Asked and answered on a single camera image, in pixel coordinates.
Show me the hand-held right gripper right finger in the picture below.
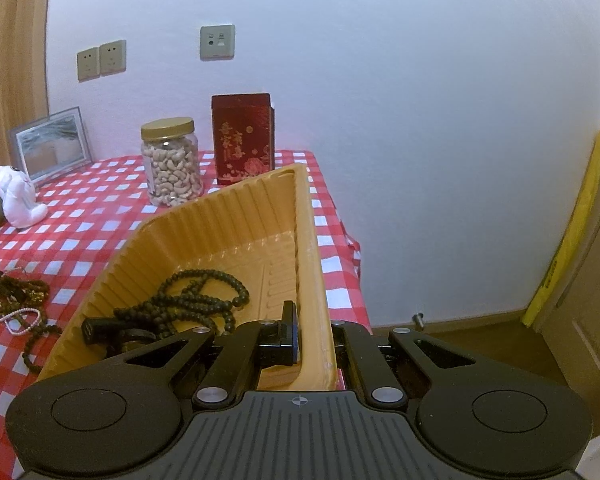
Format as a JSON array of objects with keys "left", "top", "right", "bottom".
[{"left": 330, "top": 320, "right": 486, "bottom": 407}]

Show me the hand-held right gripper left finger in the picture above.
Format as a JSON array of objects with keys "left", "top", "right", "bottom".
[{"left": 107, "top": 300, "right": 302, "bottom": 411}]

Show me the dark bead necklace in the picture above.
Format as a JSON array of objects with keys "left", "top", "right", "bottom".
[{"left": 114, "top": 269, "right": 251, "bottom": 341}]

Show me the orange plastic tray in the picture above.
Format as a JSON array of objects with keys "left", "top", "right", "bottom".
[{"left": 37, "top": 162, "right": 338, "bottom": 393}]

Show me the black wristwatch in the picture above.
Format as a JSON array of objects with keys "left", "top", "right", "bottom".
[{"left": 82, "top": 317, "right": 153, "bottom": 356}]

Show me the brown bead string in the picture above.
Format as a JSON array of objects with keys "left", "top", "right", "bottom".
[{"left": 0, "top": 269, "right": 63, "bottom": 373}]

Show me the white pearl bracelet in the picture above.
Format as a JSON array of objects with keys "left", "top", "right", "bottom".
[{"left": 0, "top": 307, "right": 42, "bottom": 336}]

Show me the dark red gift box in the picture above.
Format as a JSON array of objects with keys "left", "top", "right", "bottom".
[{"left": 211, "top": 92, "right": 276, "bottom": 187}]

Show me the cashew jar with gold lid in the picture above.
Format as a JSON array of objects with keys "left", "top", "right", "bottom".
[{"left": 140, "top": 117, "right": 204, "bottom": 208}]

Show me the red checkered tablecloth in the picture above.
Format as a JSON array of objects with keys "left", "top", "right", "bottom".
[{"left": 0, "top": 149, "right": 373, "bottom": 466}]

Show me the white plush toy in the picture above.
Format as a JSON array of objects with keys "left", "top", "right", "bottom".
[{"left": 0, "top": 165, "right": 48, "bottom": 230}]

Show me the wooden cabinet panel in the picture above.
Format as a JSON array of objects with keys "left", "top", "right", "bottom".
[{"left": 0, "top": 0, "right": 53, "bottom": 171}]

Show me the beige wall socket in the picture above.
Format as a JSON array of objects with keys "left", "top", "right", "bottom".
[
  {"left": 200, "top": 25, "right": 236, "bottom": 61},
  {"left": 99, "top": 40, "right": 127, "bottom": 77},
  {"left": 76, "top": 46, "right": 101, "bottom": 82}
]

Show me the silver picture frame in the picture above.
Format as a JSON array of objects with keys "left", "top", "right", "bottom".
[{"left": 8, "top": 106, "right": 93, "bottom": 186}]

